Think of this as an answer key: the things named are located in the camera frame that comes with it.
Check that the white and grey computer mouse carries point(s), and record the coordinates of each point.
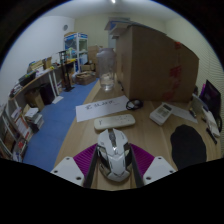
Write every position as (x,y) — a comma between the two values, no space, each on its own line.
(114,156)

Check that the clear plastic jar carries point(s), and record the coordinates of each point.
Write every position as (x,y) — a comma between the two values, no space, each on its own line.
(106,70)

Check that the blue and white glass cabinet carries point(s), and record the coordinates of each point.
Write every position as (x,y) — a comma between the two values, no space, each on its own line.
(76,46)

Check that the stacked brown cardboard boxes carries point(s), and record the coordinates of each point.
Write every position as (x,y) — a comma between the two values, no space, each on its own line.
(93,55)

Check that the black marker pen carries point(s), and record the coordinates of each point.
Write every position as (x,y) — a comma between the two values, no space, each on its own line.
(211,135)

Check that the tall black stand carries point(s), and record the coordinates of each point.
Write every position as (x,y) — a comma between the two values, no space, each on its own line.
(66,71)

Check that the white shelf unit with books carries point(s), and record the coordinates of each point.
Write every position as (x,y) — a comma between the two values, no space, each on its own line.
(13,136)

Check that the slim white remote control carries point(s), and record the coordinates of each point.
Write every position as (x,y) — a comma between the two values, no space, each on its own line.
(114,121)

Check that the black bin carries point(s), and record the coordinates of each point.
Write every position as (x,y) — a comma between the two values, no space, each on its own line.
(47,94)

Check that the black bag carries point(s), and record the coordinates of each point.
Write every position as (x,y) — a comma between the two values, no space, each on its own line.
(211,96)

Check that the large brown cardboard box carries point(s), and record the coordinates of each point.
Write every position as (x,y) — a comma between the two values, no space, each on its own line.
(153,63)

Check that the stacked flat papers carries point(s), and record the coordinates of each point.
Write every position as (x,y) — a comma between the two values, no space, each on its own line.
(116,25)

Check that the ceiling light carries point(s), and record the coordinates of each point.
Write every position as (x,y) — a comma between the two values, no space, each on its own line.
(113,1)

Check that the white remote with display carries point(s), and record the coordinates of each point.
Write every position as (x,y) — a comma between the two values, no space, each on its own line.
(161,113)

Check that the low open cardboard box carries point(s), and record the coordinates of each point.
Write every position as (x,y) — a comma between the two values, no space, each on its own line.
(85,78)

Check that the white notebook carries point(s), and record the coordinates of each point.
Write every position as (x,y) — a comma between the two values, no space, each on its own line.
(208,116)

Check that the white paper sheet with writing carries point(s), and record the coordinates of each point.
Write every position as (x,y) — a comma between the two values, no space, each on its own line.
(100,108)

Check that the round wall clock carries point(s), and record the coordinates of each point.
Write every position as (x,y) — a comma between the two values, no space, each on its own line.
(65,27)

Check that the cluttered wooden side desk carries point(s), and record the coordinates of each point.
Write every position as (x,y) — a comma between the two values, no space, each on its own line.
(33,76)

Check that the stack of books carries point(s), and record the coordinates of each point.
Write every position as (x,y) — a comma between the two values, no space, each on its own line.
(33,118)

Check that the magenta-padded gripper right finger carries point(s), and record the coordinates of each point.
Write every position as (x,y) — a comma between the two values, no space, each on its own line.
(158,169)

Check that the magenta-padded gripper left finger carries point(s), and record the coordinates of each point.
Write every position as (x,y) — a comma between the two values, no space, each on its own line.
(66,169)

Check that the black mouse pad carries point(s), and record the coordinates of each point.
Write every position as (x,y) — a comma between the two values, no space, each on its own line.
(188,148)

